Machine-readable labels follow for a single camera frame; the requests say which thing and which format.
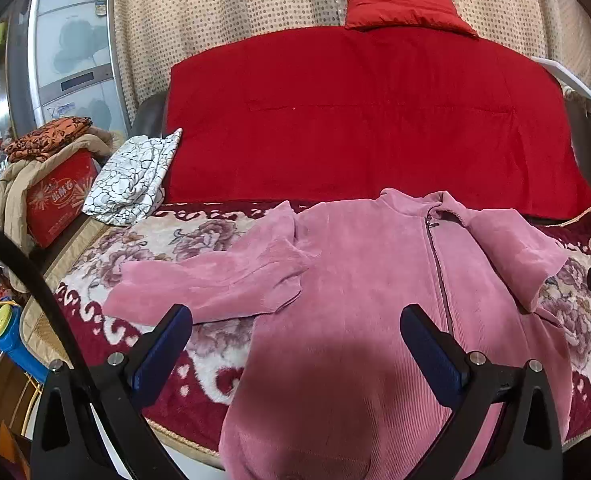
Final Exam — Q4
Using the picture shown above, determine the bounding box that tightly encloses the red bed blanket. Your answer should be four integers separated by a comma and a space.
164, 27, 591, 220

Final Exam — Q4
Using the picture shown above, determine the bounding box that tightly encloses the red pillow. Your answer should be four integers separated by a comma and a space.
345, 0, 478, 38

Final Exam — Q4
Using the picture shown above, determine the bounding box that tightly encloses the black cable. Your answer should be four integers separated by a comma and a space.
0, 216, 102, 411

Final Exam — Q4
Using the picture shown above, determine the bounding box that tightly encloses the white black patterned folded cloth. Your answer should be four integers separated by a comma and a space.
82, 128, 183, 226

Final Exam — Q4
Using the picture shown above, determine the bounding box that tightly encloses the pink corduroy zip jacket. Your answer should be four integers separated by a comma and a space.
102, 188, 572, 479

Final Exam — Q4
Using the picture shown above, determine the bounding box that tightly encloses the beige coat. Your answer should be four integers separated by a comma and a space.
0, 127, 122, 295

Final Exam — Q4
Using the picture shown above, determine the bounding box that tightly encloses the beige dotted curtain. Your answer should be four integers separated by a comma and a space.
113, 0, 591, 118

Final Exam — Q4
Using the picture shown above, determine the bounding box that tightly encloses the blue yellow plastic container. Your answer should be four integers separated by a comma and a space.
0, 304, 48, 384

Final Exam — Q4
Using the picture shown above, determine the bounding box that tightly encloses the orange black patterned cloth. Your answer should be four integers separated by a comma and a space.
4, 117, 93, 162

